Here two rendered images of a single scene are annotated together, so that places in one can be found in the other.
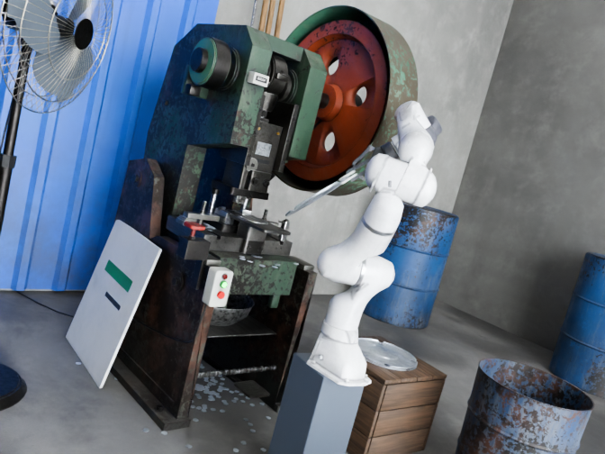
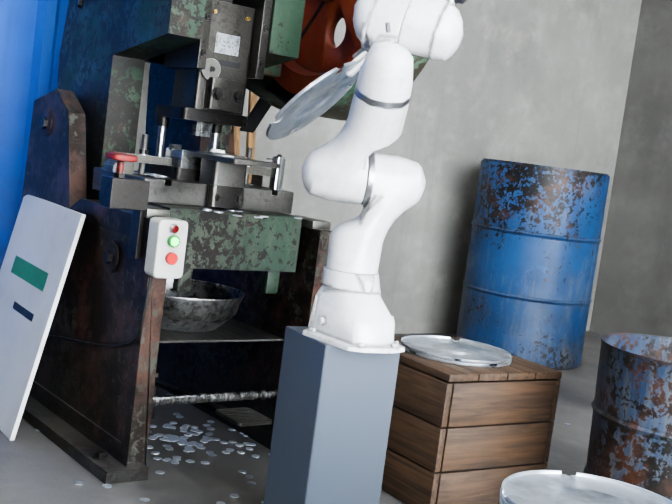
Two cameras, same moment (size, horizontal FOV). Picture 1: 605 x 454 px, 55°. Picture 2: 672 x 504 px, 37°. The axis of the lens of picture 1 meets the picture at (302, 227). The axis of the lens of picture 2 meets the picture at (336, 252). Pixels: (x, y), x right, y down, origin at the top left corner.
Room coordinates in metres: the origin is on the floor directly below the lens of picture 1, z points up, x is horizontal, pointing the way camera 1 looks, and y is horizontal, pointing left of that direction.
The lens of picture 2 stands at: (-0.24, -0.34, 0.84)
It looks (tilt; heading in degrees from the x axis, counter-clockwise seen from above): 6 degrees down; 5
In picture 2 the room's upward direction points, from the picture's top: 8 degrees clockwise
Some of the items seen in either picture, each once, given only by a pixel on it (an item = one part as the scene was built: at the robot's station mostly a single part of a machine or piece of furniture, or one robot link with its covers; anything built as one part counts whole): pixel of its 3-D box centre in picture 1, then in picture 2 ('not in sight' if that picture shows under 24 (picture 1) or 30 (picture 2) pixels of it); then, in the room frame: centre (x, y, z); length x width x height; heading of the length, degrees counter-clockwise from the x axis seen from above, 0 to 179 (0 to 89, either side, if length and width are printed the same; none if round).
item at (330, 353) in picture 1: (342, 349); (357, 307); (1.81, -0.22, 0.52); 0.22 x 0.19 x 0.14; 35
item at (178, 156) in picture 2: (235, 217); (198, 160); (2.42, 0.28, 0.76); 0.15 x 0.09 x 0.05; 133
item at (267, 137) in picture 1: (255, 153); (217, 54); (2.39, 0.26, 1.04); 0.17 x 0.15 x 0.30; 43
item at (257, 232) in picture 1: (256, 238); (229, 181); (2.29, 0.17, 0.72); 0.25 x 0.14 x 0.14; 43
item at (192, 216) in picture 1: (200, 213); (140, 154); (2.31, 0.41, 0.76); 0.17 x 0.06 x 0.10; 133
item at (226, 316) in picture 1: (213, 305); (180, 305); (2.42, 0.29, 0.36); 0.34 x 0.34 x 0.10
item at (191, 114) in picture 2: (239, 193); (201, 120); (2.43, 0.29, 0.86); 0.20 x 0.16 x 0.05; 133
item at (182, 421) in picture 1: (147, 273); (70, 261); (2.34, 0.58, 0.45); 0.92 x 0.12 x 0.90; 43
